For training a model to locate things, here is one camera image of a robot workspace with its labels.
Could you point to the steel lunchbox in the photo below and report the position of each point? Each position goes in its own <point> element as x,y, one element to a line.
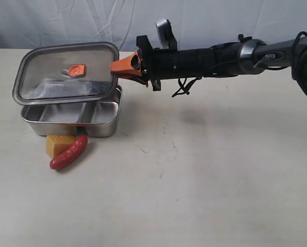
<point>93,118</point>

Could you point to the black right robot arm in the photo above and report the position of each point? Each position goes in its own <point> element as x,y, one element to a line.
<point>247,56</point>

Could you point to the yellow cheese wedge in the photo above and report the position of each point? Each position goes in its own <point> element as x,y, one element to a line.
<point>59,138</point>

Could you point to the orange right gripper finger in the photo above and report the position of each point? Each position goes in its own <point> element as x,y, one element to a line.
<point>129,66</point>
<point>140,80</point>

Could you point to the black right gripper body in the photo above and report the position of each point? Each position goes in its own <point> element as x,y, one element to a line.
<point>162,64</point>

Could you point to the transparent lunchbox lid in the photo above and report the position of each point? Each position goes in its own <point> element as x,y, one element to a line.
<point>69,73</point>

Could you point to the white backdrop cloth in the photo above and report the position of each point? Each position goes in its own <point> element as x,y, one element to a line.
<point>195,24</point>

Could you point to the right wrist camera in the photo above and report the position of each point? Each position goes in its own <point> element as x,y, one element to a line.
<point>165,34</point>

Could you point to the red sausage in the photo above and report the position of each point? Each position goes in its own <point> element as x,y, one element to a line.
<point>72,153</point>

